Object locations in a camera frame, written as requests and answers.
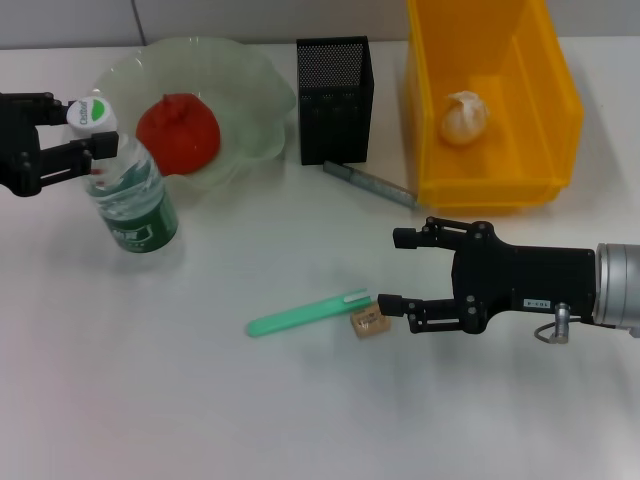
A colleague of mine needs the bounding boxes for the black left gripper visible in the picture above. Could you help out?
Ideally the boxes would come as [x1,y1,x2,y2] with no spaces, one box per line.
[0,91,121,199]

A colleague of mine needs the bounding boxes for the translucent green fruit plate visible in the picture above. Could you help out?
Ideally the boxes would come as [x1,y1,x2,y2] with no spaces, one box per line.
[89,35,297,201]

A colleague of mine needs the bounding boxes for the red tomato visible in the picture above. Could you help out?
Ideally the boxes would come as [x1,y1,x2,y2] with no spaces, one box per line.
[135,93,222,176]

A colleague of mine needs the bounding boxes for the tan eraser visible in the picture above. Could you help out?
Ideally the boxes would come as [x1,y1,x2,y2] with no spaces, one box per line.
[348,307,391,341]

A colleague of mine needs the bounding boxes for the clear green-label water bottle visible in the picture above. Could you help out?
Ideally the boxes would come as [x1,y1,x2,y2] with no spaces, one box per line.
[65,96,180,255]

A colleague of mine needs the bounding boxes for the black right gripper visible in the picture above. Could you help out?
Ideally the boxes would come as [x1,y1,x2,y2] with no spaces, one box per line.
[377,216,601,335]

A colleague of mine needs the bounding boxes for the green pen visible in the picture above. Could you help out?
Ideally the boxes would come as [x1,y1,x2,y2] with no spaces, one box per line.
[246,287,372,340]

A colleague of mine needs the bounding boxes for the white garlic bulb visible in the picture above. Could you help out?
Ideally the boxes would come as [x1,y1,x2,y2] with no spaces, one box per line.
[438,90,490,146]

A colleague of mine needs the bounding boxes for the silver grey pen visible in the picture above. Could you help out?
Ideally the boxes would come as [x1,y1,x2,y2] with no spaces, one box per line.
[322,159,420,210]

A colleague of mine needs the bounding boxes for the black mesh pen holder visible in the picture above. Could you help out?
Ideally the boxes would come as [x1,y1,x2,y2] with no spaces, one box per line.
[295,35,376,166]

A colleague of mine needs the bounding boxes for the yellow plastic bin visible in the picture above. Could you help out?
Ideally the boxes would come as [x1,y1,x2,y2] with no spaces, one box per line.
[404,0,585,215]

